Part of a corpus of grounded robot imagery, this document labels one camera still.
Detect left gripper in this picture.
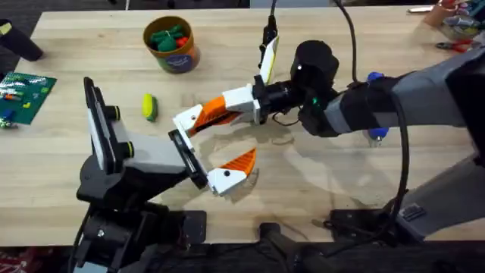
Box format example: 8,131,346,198
77,103,258,212

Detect orange ribbed wedge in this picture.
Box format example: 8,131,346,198
186,111,228,138

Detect yellow green vegetable toy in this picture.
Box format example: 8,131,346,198
141,93,159,123

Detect right wrist upright plate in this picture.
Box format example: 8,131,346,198
258,35,280,86

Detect wrist upright plate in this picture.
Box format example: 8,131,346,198
83,76,135,176
258,35,280,86

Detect brown tub with toys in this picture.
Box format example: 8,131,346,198
142,15,202,74

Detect left wrist upright plate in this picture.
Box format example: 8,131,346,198
83,76,135,176

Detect green board with blocks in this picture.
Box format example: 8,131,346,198
0,71,58,129

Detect black padded object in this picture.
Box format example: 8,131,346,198
0,18,45,63

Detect heap of colourful items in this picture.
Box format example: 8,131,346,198
422,0,485,42

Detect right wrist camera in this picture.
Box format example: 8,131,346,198
258,14,279,58

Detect black rail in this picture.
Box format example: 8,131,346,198
0,207,485,273

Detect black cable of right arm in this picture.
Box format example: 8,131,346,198
332,0,411,232

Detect red handled pliers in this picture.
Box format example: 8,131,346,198
435,37,475,54

